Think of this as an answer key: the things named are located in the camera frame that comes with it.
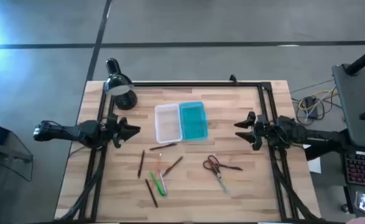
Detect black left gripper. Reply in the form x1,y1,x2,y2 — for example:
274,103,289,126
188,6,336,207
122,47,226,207
106,113,141,149

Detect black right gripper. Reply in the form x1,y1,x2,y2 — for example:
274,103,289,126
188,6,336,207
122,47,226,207
234,111,269,151

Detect brown pencil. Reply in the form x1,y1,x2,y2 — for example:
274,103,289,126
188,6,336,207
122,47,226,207
144,178,159,208
162,156,184,177
137,149,146,179
149,142,178,151

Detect translucent white box base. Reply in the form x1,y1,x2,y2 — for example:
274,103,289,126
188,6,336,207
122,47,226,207
154,103,183,144

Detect orange pencil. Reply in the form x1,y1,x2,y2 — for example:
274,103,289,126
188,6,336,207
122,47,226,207
155,152,163,187

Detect red-handled scissors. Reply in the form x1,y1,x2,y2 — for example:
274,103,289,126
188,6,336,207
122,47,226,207
202,154,231,195

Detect translucent blue box lid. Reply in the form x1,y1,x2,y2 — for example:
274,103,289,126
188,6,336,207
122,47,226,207
178,101,209,142

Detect green pen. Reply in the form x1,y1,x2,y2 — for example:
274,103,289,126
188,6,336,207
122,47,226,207
149,170,166,197

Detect clear purple pen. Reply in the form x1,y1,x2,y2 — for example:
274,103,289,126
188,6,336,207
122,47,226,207
158,169,169,196

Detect black desk lamp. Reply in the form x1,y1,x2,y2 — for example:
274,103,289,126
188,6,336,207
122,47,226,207
103,57,139,111

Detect black power adapter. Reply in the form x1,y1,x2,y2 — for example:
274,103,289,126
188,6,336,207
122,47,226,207
305,96,319,119

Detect white paper sheet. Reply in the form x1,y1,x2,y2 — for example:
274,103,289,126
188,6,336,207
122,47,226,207
302,144,322,174

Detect black side desk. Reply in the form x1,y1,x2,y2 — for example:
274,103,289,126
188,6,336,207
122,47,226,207
331,63,365,149

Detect backlit black keyboard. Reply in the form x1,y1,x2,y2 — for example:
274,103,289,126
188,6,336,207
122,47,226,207
344,151,365,189

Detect black stand pole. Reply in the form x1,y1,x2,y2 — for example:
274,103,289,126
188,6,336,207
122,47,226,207
344,42,365,76

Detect yellow and grey floor cables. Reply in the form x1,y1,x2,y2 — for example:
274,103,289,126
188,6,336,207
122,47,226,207
295,88,339,126

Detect black cable bundle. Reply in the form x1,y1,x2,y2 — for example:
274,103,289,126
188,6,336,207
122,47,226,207
272,149,315,220
59,146,108,220

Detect black aluminium table frame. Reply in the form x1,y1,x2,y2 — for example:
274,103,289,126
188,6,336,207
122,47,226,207
78,81,318,222

